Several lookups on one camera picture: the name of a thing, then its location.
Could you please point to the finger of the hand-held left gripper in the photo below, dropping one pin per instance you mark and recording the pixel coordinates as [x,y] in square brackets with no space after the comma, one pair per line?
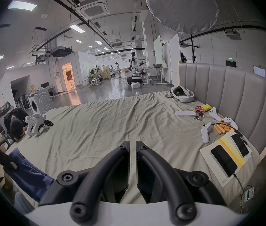
[4,160]

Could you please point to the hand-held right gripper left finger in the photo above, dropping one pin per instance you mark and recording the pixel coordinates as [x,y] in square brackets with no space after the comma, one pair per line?
[93,185]

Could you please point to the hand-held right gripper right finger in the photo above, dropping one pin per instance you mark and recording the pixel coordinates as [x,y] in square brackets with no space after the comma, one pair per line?
[168,185]

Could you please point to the dark blue shirt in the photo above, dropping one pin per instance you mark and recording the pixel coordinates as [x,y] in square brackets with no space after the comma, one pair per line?
[29,175]

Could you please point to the spare white hand-held gripper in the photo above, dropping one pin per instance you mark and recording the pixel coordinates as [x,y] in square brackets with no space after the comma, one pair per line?
[30,126]
[40,121]

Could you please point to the white paper sheet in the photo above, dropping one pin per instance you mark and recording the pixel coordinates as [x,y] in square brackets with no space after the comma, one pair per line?
[211,166]

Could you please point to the grey office chair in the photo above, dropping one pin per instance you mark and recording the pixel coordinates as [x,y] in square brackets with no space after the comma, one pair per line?
[3,108]

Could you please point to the bed with beige sheet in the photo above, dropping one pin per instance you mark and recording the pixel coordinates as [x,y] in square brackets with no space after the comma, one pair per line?
[100,126]

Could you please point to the large black phone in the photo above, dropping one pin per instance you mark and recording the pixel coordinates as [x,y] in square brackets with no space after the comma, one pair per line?
[224,160]

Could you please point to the white hand controller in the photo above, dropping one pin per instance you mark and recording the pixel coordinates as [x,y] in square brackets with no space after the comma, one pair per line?
[214,114]
[205,133]
[229,121]

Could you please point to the white washing machine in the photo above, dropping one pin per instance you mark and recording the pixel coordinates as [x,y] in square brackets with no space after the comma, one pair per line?
[41,101]

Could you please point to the yellow card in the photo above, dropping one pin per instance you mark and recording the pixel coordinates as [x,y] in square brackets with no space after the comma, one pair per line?
[229,145]

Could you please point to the flat white case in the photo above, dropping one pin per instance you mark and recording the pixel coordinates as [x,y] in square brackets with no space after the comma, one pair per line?
[186,113]

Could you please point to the orange cylinder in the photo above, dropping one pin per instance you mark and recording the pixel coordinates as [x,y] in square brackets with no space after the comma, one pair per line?
[222,128]
[217,130]
[227,126]

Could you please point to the red snack packet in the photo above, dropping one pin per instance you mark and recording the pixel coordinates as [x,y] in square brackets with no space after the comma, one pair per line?
[199,110]

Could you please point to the white power strip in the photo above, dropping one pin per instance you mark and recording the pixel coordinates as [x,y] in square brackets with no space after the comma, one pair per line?
[249,194]

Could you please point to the small black phone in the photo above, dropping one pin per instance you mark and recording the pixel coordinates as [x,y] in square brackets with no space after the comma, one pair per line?
[240,145]

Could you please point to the yellow bag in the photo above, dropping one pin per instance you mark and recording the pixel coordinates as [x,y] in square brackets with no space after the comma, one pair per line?
[207,107]

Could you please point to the white headset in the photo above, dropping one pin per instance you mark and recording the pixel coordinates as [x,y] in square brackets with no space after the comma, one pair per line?
[182,95]

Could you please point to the small white box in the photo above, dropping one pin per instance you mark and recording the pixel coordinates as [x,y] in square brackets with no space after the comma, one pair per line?
[135,85]

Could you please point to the grey padded headboard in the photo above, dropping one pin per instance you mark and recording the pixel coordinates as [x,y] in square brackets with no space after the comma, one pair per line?
[241,98]

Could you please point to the grey desk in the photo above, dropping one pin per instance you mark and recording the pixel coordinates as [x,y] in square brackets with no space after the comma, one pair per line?
[156,67]

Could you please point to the white humanoid robot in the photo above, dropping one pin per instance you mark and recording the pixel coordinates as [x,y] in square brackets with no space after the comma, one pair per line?
[134,67]

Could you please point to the round white softbox lamp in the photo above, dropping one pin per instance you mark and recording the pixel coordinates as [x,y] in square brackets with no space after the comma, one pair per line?
[182,6]

